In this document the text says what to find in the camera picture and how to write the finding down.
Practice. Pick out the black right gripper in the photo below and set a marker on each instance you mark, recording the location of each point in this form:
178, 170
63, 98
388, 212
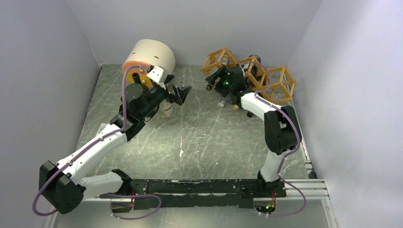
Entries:
222, 73

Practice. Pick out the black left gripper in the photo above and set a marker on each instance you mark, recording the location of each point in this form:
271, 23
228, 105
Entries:
181, 93

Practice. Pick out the large clear glass bottle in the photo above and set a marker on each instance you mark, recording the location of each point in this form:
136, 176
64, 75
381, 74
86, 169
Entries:
167, 109

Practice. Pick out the dark bottle gold foil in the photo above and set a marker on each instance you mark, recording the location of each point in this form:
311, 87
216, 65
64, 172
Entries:
235, 107

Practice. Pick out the dark green wine bottle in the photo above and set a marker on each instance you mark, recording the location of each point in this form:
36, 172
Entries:
137, 80

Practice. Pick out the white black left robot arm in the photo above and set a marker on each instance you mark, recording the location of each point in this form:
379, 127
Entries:
64, 184

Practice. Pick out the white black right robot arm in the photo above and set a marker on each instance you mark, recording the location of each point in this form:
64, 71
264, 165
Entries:
281, 129

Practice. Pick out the blue labelled clear bottle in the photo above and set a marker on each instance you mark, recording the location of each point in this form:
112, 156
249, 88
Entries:
221, 103

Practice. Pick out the wooden wine rack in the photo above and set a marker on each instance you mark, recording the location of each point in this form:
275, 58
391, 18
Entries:
277, 83

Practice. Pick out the white orange yellow bread box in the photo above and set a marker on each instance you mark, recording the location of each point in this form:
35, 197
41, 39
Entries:
147, 52

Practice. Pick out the clear plastic packet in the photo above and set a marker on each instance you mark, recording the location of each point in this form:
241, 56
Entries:
101, 128

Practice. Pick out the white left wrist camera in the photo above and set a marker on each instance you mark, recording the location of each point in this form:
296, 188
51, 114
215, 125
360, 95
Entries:
158, 74

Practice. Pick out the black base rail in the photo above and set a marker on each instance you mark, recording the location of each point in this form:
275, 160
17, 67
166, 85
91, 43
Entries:
198, 193

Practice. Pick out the aluminium frame rail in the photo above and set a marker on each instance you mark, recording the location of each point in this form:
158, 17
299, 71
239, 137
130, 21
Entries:
306, 205

